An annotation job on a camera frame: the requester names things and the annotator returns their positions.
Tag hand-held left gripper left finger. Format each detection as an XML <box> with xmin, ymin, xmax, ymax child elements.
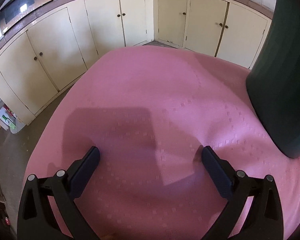
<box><xmin>17</xmin><ymin>146</ymin><xmax>101</xmax><ymax>240</ymax></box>

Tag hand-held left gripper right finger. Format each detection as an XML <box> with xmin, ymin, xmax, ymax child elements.
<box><xmin>201</xmin><ymin>146</ymin><xmax>284</xmax><ymax>240</ymax></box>

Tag pink tablecloth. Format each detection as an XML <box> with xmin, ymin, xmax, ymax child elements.
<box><xmin>22</xmin><ymin>45</ymin><xmax>300</xmax><ymax>240</ymax></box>

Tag dark green plastic container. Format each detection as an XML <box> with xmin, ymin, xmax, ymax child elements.
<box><xmin>246</xmin><ymin>0</ymin><xmax>300</xmax><ymax>159</ymax></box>

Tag cream kitchen cabinets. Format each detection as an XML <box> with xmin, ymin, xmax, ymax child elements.
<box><xmin>0</xmin><ymin>0</ymin><xmax>274</xmax><ymax>126</ymax></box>

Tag stainless steel oven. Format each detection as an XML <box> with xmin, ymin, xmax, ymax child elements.
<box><xmin>0</xmin><ymin>0</ymin><xmax>54</xmax><ymax>36</ymax></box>

